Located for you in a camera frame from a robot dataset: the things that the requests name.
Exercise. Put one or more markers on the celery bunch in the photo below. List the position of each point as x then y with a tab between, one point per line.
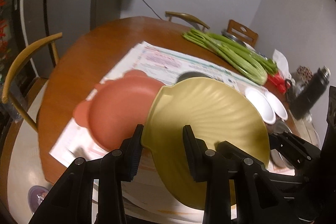
262	58
231	53

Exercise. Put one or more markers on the dark red flower ornament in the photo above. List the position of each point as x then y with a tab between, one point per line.
304	72

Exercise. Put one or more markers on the clear plastic bottle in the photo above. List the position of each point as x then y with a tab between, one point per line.
10	111

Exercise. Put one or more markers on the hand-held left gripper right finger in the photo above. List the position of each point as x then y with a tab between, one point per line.
191	158

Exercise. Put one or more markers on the metal pot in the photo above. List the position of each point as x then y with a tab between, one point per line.
232	36

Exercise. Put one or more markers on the printed newspaper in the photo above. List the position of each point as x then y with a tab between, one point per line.
157	61

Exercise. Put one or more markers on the wooden curved-back chair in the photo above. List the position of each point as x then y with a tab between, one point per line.
18	63
187	16

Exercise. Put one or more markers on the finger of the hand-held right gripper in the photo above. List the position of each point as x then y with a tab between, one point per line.
231	148
291	145

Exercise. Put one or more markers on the metal bowl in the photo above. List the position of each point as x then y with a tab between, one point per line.
282	158

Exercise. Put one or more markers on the red tissue pack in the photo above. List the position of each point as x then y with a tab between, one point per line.
277	82

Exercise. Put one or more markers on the purple round object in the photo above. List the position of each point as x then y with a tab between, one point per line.
36	197

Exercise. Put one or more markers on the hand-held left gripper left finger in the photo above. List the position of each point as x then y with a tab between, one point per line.
134	158

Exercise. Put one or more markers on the wooden chair with cutout back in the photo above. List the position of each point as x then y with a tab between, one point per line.
242	32

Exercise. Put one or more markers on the round metal plate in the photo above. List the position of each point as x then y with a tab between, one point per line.
193	74

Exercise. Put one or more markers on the yellow shell-shaped plate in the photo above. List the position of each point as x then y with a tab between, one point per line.
210	108

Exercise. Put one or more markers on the pink bear-shaped plate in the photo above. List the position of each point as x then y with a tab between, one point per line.
118	108

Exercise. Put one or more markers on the white tissue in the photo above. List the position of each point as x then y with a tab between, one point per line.
281	59

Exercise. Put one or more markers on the white bowl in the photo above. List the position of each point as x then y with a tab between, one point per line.
258	104
278	105

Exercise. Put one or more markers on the black insulated bottle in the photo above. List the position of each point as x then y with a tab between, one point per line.
309	92

